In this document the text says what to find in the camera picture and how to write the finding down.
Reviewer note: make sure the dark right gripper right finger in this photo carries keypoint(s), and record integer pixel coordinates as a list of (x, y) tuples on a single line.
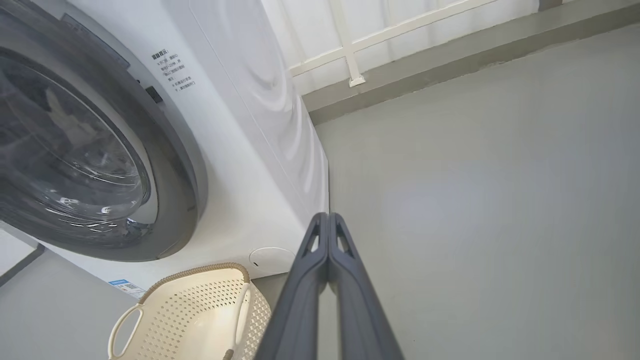
[(365, 325)]

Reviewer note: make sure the cream perforated laundry basket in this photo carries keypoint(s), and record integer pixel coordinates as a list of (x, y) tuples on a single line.
[(200, 315)]

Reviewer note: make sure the round white filter cover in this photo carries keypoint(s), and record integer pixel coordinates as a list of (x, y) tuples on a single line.
[(272, 260)]

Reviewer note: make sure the black round glass door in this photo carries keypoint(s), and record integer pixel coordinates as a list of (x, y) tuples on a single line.
[(170, 165)]

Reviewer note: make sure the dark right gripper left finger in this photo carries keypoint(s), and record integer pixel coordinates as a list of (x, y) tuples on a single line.
[(295, 320)]

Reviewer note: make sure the white window frame bars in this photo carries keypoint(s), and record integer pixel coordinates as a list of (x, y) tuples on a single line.
[(350, 50)]

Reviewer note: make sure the blue energy label sticker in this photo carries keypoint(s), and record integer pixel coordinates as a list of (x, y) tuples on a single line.
[(127, 287)]

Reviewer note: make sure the white washing machine body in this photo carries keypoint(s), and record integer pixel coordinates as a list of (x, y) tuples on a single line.
[(250, 150)]

